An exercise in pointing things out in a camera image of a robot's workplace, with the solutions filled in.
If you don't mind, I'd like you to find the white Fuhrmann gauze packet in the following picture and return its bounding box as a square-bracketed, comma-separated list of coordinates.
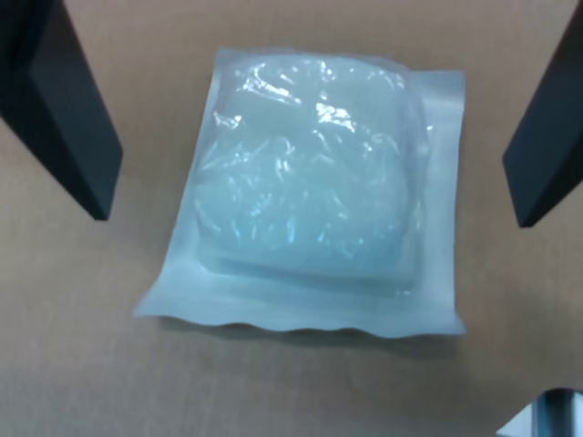
[131, 45, 468, 340]

